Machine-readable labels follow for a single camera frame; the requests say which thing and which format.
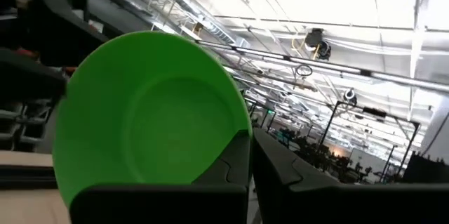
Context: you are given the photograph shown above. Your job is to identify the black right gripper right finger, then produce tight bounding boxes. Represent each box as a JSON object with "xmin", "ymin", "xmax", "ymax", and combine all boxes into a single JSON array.
[{"xmin": 252, "ymin": 127, "xmax": 449, "ymax": 224}]

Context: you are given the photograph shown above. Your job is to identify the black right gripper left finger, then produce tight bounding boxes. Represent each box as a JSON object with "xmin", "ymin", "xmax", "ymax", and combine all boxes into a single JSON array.
[{"xmin": 69, "ymin": 129, "xmax": 253, "ymax": 224}]

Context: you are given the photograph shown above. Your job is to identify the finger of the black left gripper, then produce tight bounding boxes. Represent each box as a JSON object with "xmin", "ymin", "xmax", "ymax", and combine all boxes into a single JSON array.
[
  {"xmin": 0, "ymin": 47, "xmax": 68, "ymax": 103},
  {"xmin": 29, "ymin": 0, "xmax": 110, "ymax": 67}
]

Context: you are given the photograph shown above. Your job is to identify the green mini bowl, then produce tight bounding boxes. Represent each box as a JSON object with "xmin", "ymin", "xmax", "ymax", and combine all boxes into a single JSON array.
[{"xmin": 51, "ymin": 30, "xmax": 253, "ymax": 208}]

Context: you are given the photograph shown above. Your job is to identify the grey storage bins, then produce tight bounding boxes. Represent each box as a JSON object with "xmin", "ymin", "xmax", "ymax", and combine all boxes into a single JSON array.
[{"xmin": 0, "ymin": 99, "xmax": 53, "ymax": 147}]

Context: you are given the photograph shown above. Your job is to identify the grey overhead pipe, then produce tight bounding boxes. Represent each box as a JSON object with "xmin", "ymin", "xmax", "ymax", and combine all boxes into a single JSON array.
[{"xmin": 194, "ymin": 37, "xmax": 449, "ymax": 93}]

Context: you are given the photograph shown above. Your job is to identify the black aluminium table frame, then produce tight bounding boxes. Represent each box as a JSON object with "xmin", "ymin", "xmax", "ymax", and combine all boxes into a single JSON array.
[{"xmin": 0, "ymin": 165, "xmax": 58, "ymax": 190}]

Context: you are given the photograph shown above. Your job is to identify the silver ceiling duct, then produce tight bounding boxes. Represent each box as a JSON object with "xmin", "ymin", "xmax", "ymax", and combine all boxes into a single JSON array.
[{"xmin": 138, "ymin": 0, "xmax": 250, "ymax": 48}]

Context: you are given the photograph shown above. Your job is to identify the black overhead camera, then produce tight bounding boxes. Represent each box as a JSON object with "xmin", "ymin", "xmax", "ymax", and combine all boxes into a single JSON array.
[{"xmin": 303, "ymin": 27, "xmax": 333, "ymax": 62}]

